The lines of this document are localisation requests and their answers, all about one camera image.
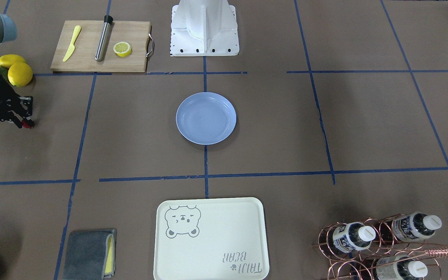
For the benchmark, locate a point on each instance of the blue plate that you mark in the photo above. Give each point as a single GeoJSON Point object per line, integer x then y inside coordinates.
{"type": "Point", "coordinates": [206, 118]}

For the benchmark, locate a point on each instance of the red strawberry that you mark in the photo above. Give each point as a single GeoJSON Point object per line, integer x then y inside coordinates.
{"type": "Point", "coordinates": [28, 123]}

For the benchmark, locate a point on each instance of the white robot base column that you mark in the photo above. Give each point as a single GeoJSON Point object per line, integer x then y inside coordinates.
{"type": "Point", "coordinates": [204, 28]}

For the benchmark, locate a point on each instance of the round yellow lemon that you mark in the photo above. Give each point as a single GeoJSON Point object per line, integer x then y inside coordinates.
{"type": "Point", "coordinates": [20, 74]}

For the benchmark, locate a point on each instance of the green avocado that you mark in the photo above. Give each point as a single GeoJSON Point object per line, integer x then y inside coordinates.
{"type": "Point", "coordinates": [4, 72]}

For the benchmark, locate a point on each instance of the oval yellow lemon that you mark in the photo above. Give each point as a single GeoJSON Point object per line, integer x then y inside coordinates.
{"type": "Point", "coordinates": [6, 61]}

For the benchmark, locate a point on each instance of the steel cylinder black cap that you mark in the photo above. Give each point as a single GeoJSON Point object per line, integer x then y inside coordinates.
{"type": "Point", "coordinates": [104, 39]}

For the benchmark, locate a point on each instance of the yellow plastic knife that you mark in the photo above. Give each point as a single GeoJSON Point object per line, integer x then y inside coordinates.
{"type": "Point", "coordinates": [71, 47]}

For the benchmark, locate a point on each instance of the lemon half slice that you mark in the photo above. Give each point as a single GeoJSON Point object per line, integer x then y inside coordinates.
{"type": "Point", "coordinates": [122, 49]}

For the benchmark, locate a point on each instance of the grey yellow cloth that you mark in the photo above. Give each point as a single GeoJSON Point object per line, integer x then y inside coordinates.
{"type": "Point", "coordinates": [90, 255]}

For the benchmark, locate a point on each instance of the cream bear tray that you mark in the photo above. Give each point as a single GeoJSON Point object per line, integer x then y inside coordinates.
{"type": "Point", "coordinates": [211, 239]}

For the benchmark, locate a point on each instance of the dark drink bottle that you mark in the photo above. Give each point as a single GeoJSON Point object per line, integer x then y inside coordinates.
{"type": "Point", "coordinates": [399, 267]}
{"type": "Point", "coordinates": [351, 237]}
{"type": "Point", "coordinates": [415, 227]}

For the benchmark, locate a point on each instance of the dark drink bottle back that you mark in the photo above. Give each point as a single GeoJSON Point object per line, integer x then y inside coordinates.
{"type": "Point", "coordinates": [415, 227]}

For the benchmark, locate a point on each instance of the dark drink bottle front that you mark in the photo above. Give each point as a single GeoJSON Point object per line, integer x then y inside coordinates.
{"type": "Point", "coordinates": [399, 267]}

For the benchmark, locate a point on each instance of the copper wire bottle rack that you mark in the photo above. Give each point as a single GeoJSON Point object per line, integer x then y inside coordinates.
{"type": "Point", "coordinates": [360, 265]}

